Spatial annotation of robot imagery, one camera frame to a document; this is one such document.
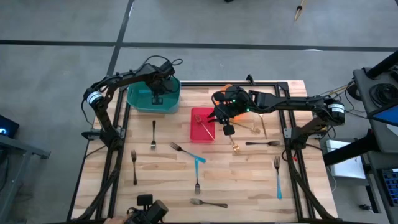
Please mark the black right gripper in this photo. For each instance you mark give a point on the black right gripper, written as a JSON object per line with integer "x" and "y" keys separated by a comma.
{"x": 233, "y": 104}

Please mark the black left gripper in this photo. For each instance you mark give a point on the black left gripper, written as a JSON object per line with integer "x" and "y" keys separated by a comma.
{"x": 161, "y": 84}

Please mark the dark silver metal fork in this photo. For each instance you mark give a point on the dark silver metal fork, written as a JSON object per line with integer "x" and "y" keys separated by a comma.
{"x": 195, "y": 202}

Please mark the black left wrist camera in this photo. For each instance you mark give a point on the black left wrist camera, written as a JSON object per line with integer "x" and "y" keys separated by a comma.
{"x": 167, "y": 68}

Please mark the dark grey side cabinet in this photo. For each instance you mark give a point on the dark grey side cabinet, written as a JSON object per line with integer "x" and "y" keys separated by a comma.
{"x": 376, "y": 161}

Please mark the white box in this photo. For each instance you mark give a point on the white box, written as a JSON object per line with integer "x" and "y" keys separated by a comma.
{"x": 348, "y": 169}

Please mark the grey metal bracket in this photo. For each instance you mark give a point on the grey metal bracket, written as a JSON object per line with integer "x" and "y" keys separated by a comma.
{"x": 287, "y": 132}

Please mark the red plastic bin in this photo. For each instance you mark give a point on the red plastic bin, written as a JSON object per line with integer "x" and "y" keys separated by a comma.
{"x": 197, "y": 133}

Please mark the keypad with coloured keys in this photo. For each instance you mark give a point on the keypad with coloured keys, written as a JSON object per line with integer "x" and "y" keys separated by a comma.
{"x": 391, "y": 186}

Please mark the grey metal cart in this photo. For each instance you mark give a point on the grey metal cart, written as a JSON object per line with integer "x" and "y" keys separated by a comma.
{"x": 18, "y": 149}

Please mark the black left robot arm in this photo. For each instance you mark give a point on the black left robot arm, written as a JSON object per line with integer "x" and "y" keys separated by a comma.
{"x": 124, "y": 77}

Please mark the person's hand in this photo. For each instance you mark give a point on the person's hand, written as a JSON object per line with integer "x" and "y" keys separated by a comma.
{"x": 115, "y": 220}

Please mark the teal plastic bin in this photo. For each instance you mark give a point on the teal plastic bin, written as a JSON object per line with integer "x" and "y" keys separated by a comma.
{"x": 140, "y": 102}

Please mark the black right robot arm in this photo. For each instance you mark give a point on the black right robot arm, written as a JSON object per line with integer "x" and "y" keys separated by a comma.
{"x": 289, "y": 102}

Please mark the black device with blue light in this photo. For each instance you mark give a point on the black device with blue light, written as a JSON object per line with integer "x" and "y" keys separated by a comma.
{"x": 9, "y": 124}

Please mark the black table edge clamp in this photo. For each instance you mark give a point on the black table edge clamp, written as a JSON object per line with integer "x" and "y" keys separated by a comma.
{"x": 249, "y": 78}

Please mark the blue screen panel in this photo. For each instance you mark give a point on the blue screen panel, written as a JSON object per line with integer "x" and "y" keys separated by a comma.
{"x": 388, "y": 115}

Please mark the black metal beam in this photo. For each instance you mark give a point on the black metal beam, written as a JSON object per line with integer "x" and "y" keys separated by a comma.
{"x": 348, "y": 151}

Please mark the black metal post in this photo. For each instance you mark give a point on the black metal post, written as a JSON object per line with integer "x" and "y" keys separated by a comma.
{"x": 382, "y": 65}

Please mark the small black floor item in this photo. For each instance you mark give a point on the small black floor item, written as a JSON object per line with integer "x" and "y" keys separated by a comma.
{"x": 364, "y": 207}

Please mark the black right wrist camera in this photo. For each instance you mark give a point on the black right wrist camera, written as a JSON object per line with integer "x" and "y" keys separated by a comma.
{"x": 218, "y": 97}

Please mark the grey workstation desk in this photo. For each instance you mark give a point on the grey workstation desk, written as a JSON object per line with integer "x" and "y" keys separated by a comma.
{"x": 362, "y": 93}

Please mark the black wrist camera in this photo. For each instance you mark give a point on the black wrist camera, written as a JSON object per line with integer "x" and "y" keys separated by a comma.
{"x": 218, "y": 97}
{"x": 167, "y": 68}

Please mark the black metal fork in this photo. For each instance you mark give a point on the black metal fork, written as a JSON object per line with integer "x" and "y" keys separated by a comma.
{"x": 134, "y": 174}
{"x": 153, "y": 133}
{"x": 261, "y": 143}

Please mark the black metal table frame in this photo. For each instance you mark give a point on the black metal table frame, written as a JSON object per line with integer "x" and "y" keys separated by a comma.
{"x": 199, "y": 84}

